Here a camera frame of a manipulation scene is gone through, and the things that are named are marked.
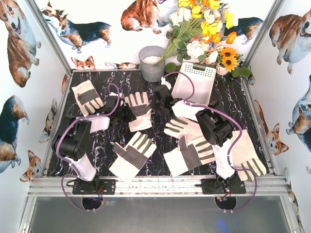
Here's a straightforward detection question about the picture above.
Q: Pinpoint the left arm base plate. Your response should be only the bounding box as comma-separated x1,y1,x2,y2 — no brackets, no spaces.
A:
72,179,116,195

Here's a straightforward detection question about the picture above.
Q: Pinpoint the grey metal bucket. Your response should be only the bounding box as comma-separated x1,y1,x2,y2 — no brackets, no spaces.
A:
138,46,165,83

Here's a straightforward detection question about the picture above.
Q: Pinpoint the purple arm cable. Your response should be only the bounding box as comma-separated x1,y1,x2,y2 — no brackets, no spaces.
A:
55,83,122,212
162,71,258,212

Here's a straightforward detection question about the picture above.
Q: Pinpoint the green moss ball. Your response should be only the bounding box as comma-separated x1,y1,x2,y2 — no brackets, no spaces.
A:
165,62,177,73
231,67,251,78

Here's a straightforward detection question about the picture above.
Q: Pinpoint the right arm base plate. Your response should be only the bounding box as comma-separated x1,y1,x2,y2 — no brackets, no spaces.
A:
194,179,246,194

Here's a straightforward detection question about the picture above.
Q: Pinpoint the artificial flower bouquet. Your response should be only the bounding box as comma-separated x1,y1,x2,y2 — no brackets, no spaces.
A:
157,0,239,64

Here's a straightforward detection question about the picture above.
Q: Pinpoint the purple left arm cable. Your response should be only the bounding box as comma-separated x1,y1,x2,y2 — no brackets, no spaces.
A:
55,83,122,212

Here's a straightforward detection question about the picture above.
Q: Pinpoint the white glove with green fingers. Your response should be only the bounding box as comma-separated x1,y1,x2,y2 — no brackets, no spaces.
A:
124,92,152,132

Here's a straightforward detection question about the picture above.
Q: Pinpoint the white glove near right base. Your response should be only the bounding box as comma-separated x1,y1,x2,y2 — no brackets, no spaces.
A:
231,130,267,177

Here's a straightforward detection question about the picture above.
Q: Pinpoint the green moss ball right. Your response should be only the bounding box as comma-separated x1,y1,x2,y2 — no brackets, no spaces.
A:
231,67,251,78

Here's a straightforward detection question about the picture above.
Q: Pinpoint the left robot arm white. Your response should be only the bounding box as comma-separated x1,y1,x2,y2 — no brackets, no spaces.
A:
52,92,125,182

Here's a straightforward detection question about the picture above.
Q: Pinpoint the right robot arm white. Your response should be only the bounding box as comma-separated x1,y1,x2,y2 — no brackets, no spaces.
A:
154,85,235,180

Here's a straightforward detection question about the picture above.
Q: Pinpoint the green moss ball left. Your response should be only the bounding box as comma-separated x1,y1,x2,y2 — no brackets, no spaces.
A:
165,62,177,73

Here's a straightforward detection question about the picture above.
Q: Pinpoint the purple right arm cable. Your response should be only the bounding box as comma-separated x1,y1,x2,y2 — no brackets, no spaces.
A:
162,71,258,212

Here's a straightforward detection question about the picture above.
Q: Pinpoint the white perforated storage basket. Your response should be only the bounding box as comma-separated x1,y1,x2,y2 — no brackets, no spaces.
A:
172,62,216,105

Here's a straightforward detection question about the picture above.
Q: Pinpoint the sunflower pot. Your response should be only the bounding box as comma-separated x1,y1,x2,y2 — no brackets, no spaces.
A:
216,47,243,75

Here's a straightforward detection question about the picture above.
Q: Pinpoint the white grey glove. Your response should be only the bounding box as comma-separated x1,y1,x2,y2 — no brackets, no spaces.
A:
164,135,215,177
72,80,104,116
109,132,156,183

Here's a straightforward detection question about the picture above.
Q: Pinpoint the aluminium front rail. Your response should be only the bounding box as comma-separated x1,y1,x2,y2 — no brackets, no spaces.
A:
27,176,289,197

